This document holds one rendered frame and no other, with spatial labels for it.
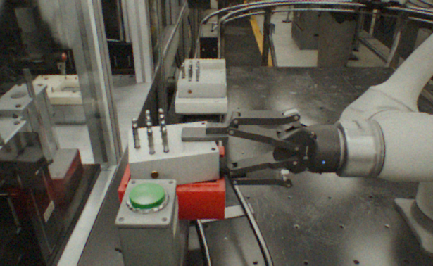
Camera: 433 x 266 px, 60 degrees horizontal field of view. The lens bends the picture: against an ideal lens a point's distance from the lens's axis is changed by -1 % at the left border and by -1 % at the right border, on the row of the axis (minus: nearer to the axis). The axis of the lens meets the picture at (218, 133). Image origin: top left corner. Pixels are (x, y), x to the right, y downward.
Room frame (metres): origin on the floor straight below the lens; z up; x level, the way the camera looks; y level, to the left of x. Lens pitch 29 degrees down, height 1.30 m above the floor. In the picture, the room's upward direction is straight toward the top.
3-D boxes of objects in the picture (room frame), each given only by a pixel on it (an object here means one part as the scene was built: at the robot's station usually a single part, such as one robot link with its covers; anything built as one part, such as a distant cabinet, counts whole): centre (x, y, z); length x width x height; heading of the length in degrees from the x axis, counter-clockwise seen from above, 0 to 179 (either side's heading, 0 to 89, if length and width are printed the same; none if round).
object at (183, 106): (1.10, 0.05, 0.84); 0.36 x 0.14 x 0.10; 0
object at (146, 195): (0.34, 0.08, 1.03); 0.04 x 0.04 x 0.02
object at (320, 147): (0.49, -0.13, 1.00); 0.09 x 0.07 x 0.08; 90
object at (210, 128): (0.49, -0.01, 1.04); 0.05 x 0.01 x 0.03; 90
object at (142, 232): (0.34, 0.09, 0.97); 0.08 x 0.08 x 0.12; 0
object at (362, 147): (0.49, -0.21, 1.00); 0.09 x 0.06 x 0.09; 0
